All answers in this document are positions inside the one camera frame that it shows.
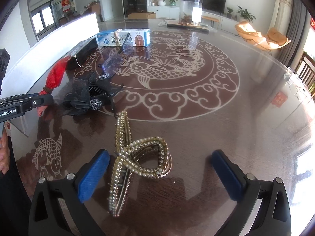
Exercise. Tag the white cardboard box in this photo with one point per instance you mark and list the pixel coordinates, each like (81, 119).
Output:
(36, 61)

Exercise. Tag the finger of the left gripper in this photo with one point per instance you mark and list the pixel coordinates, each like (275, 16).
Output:
(36, 101)

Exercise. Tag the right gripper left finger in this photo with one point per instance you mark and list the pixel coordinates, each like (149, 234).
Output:
(46, 216)

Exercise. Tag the blue white ointment box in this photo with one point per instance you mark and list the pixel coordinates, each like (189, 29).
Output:
(138, 37)

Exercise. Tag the gold pearl hair claw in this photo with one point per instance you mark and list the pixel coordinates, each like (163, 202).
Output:
(127, 162)

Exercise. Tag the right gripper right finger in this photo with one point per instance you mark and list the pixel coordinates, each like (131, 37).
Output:
(273, 217)

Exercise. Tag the orange lounge chair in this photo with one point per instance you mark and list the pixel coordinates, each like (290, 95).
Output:
(273, 40)

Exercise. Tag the person left hand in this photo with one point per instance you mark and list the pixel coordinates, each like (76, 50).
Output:
(4, 154)

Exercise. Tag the white tv cabinet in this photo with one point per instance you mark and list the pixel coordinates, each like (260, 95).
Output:
(215, 21)

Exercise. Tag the black rectangular box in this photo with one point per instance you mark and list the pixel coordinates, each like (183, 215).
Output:
(79, 54)

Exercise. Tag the red foil packet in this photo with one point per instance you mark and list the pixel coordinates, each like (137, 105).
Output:
(55, 76)

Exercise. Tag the brown cardboard carton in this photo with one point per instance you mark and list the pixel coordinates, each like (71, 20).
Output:
(142, 16)

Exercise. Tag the clear jar on tray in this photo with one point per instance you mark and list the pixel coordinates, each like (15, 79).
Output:
(193, 13)

